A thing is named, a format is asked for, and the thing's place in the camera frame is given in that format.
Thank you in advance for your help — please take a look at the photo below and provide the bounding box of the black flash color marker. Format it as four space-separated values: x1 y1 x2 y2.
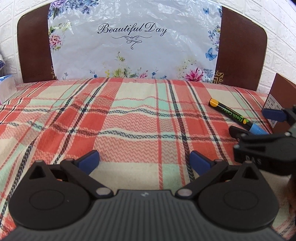
209 98 268 135

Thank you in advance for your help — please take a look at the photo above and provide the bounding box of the brown cardboard box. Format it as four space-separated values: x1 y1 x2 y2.
263 73 296 133

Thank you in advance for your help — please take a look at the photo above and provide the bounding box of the dark brown wooden headboard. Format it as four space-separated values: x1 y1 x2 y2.
17 4 267 90

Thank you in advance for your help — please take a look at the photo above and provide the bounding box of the person's right hand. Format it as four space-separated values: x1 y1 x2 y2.
287 175 296 212

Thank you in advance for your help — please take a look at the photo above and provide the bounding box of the red plaid bedsheet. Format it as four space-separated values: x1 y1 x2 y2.
0 77 296 240

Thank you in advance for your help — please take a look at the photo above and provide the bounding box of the floral plastic bag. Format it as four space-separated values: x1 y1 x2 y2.
48 1 223 82

